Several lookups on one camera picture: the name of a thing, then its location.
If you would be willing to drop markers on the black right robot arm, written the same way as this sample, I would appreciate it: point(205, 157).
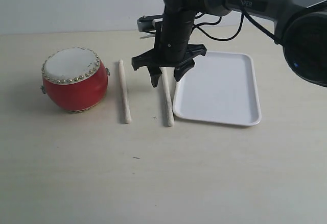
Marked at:
point(298, 26)

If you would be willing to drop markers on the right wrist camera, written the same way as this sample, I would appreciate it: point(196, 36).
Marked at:
point(148, 23)

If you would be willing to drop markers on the white plastic tray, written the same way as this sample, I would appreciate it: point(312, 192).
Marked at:
point(221, 88)

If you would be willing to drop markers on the small red drum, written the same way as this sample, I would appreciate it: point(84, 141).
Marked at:
point(75, 79)

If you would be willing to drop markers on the white drumstick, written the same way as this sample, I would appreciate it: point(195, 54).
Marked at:
point(167, 96)
point(125, 99)

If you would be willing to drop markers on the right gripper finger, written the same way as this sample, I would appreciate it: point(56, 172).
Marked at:
point(155, 73)
point(179, 72)

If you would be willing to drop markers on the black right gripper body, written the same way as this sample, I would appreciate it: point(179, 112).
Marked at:
point(172, 48)

